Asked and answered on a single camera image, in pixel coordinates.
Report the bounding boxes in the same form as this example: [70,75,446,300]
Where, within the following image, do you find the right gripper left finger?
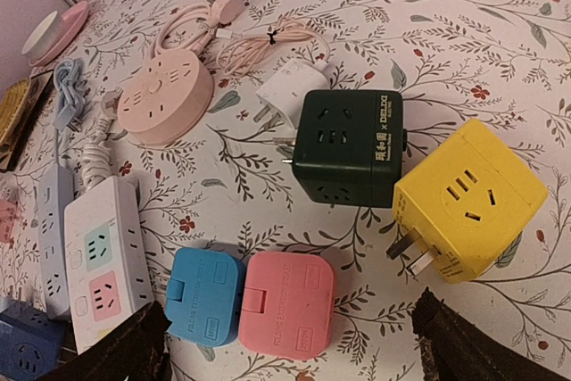
[44,301,172,381]

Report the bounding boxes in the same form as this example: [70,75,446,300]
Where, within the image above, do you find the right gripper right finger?
[411,288,563,381]

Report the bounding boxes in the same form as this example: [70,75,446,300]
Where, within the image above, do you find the white long power strip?
[64,176,153,353]

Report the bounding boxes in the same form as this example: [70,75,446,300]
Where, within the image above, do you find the cyan plug adapter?
[165,247,246,348]

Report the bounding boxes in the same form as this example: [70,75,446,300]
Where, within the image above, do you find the dark blue cube socket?
[1,298,68,380]

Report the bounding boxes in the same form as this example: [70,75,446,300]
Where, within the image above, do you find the yellow cube socket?
[386,119,548,284]

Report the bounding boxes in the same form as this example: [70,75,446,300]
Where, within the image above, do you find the pink plug adapter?
[238,251,335,360]

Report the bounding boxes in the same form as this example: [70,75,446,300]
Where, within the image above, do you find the light blue power strip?
[37,163,74,320]

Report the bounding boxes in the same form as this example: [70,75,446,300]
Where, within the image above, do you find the pink cube socket adapter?
[0,199,22,248]

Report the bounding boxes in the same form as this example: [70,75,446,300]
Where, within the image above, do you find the dark green cube socket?
[292,89,407,209]

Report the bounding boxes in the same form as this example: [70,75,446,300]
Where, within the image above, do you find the white charger with cable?
[218,14,334,150]

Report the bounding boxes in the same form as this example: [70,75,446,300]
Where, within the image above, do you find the yellow woven basket tray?
[1,79,31,145]

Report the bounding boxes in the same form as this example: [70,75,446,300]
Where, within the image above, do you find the black framed mat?
[1,70,53,172]

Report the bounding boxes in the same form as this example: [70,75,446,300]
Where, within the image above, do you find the white bowl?
[21,11,64,60]

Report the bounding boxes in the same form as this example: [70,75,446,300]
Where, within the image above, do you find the pink plate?
[29,0,89,67]

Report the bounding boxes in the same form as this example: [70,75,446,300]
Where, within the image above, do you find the white coiled strip cable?
[79,88,124,190]

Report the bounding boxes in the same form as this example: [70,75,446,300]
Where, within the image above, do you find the light blue coiled cable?
[51,57,88,168]

